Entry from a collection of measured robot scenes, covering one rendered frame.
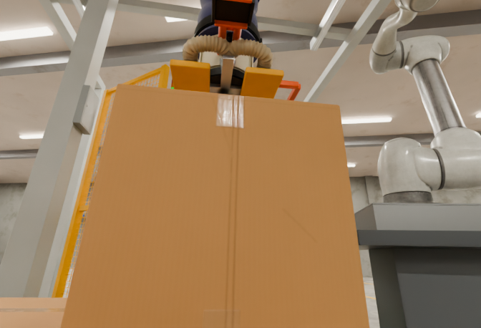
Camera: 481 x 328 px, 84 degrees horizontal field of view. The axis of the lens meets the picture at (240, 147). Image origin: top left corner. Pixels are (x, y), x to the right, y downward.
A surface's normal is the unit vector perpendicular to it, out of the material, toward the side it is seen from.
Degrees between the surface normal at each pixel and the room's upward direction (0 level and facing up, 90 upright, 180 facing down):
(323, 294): 90
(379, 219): 90
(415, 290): 90
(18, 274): 90
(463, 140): 77
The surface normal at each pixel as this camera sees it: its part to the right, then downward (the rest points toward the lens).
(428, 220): -0.15, -0.37
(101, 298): 0.14, -0.37
